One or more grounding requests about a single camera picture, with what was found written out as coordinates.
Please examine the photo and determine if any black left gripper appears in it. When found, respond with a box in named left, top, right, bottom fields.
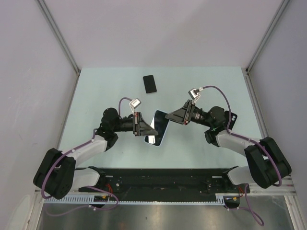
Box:
left=112, top=112, right=157, bottom=136

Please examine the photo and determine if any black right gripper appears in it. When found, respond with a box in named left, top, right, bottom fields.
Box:
left=165, top=100, right=213, bottom=128

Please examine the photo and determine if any phone with black screen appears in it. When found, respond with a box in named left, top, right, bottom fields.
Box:
left=144, top=110, right=169, bottom=147

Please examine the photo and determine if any black phone case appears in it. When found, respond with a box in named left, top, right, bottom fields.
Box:
left=224, top=111, right=238, bottom=130

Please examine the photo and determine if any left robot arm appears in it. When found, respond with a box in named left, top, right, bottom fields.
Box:
left=33, top=108, right=158, bottom=199

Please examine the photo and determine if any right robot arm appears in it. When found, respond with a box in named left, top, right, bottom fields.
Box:
left=165, top=100, right=292, bottom=192

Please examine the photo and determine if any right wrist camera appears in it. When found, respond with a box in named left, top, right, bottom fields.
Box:
left=188, top=87, right=203, bottom=104

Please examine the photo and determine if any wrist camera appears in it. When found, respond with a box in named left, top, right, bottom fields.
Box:
left=129, top=98, right=141, bottom=109
left=188, top=87, right=203, bottom=104

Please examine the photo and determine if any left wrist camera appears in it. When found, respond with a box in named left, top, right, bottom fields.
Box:
left=129, top=98, right=141, bottom=109

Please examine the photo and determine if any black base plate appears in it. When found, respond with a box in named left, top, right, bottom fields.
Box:
left=78, top=167, right=251, bottom=202

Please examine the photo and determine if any right aluminium frame post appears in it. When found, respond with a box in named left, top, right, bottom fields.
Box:
left=244, top=0, right=291, bottom=72

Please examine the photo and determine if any aluminium frame post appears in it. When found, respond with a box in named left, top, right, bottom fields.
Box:
left=244, top=0, right=291, bottom=72
left=35, top=0, right=81, bottom=75

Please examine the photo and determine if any white cable duct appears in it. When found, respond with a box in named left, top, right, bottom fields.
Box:
left=44, top=194, right=225, bottom=206

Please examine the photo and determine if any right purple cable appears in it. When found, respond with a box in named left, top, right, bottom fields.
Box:
left=199, top=85, right=283, bottom=227

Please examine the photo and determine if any left aluminium frame post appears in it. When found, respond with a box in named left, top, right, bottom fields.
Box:
left=35, top=0, right=81, bottom=75

